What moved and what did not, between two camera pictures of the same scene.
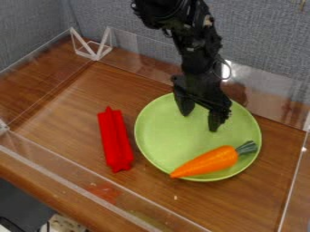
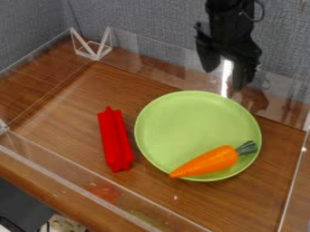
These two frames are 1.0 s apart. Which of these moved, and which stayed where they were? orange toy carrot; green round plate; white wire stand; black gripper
Moved: black gripper
Stayed: orange toy carrot; white wire stand; green round plate
